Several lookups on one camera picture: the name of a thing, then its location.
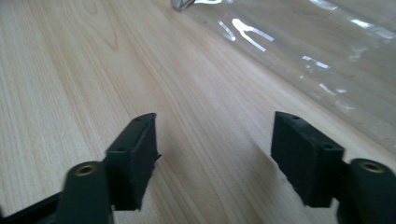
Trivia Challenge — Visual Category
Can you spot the clear plastic pouch white trim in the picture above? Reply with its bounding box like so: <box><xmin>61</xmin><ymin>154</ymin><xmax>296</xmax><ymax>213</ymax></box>
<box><xmin>170</xmin><ymin>0</ymin><xmax>396</xmax><ymax>157</ymax></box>

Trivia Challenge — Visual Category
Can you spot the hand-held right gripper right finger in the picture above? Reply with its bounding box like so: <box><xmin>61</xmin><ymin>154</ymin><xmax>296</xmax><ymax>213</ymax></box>
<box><xmin>270</xmin><ymin>110</ymin><xmax>346</xmax><ymax>207</ymax></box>

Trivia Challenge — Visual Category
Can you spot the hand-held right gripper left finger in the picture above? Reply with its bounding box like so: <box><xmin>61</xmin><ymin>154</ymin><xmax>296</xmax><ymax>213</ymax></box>
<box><xmin>106</xmin><ymin>112</ymin><xmax>162</xmax><ymax>212</ymax></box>

